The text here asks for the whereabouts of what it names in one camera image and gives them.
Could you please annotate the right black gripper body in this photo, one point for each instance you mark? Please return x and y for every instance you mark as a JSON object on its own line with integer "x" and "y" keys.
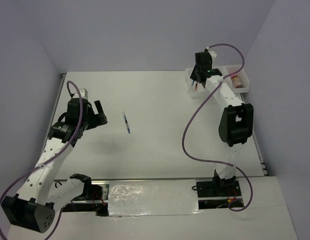
{"x": 193, "y": 75}

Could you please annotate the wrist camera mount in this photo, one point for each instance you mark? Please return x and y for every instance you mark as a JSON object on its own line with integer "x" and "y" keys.
{"x": 212, "y": 53}
{"x": 83, "y": 93}

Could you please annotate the clear three-compartment organizer tray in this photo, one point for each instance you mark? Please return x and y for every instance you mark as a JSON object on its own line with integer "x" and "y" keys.
{"x": 225, "y": 70}

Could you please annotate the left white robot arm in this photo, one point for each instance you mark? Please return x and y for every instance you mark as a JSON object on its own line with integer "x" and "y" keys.
{"x": 35, "y": 204}

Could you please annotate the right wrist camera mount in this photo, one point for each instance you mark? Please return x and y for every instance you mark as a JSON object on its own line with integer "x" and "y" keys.
{"x": 212, "y": 53}

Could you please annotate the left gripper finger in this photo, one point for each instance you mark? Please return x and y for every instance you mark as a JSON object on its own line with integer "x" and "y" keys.
{"x": 98, "y": 120}
{"x": 99, "y": 108}

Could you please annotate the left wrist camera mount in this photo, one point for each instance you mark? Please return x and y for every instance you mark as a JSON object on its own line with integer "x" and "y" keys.
{"x": 83, "y": 93}

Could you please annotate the silver foil sheet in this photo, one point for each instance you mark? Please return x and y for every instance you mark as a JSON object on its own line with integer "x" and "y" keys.
{"x": 152, "y": 198}

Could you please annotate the aluminium rail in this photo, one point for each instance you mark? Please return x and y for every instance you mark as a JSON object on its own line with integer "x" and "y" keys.
{"x": 106, "y": 181}

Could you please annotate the dark blue pen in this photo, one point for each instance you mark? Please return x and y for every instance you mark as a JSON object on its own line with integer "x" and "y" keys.
{"x": 126, "y": 122}

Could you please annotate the pink-capped clear tube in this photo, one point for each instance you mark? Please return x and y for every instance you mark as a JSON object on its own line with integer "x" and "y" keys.
{"x": 236, "y": 81}

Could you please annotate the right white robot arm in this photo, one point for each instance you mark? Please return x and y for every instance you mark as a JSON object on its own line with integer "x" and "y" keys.
{"x": 236, "y": 123}

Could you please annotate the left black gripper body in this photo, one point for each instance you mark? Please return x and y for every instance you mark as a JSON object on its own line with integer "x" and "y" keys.
{"x": 88, "y": 121}

